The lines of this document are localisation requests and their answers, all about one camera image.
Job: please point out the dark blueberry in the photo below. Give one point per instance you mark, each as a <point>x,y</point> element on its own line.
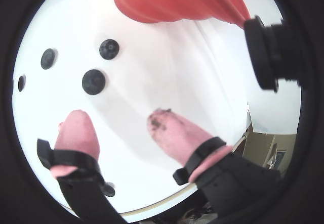
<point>93,82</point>
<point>48,59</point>
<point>109,49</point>
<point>21,83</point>
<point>110,190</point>

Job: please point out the pink padded gripper finger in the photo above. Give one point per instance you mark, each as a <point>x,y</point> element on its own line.
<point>77,133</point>
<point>177,138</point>

